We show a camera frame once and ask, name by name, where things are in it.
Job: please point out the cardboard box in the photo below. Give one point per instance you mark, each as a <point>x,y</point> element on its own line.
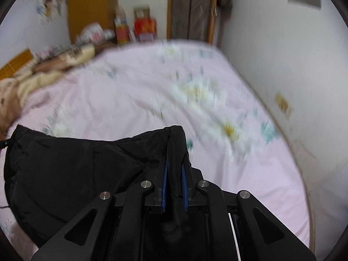
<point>141,12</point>

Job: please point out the white plastic bag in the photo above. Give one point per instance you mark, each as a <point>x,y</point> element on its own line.
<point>92,31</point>

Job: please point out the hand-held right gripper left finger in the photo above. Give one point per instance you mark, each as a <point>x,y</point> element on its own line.
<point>164,187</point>

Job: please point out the bedside clutter pile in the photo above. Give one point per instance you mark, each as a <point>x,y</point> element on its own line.
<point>57,51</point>

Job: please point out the pink floral bed sheet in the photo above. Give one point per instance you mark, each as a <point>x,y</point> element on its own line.
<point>163,100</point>

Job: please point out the black puffer jacket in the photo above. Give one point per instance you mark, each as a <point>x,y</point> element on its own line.
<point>68,168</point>

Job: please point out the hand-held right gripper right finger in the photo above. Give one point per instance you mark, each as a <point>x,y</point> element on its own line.
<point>185,193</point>

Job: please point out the clear snack bag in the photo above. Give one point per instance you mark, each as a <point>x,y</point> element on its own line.
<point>120,15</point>

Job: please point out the wooden headboard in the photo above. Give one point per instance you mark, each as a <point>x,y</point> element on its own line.
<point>16,64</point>

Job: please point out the small red box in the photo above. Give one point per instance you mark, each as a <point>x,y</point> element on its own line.
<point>123,34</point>

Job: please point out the red gift box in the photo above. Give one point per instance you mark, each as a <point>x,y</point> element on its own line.
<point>145,26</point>

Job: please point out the grey door with wooden frame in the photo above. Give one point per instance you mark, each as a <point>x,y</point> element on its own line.
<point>190,5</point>

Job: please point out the cartoon wall poster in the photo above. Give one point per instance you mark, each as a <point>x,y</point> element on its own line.
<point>47,6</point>

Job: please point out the brown cartoon blanket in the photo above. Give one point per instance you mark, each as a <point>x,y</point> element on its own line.
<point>40,78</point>

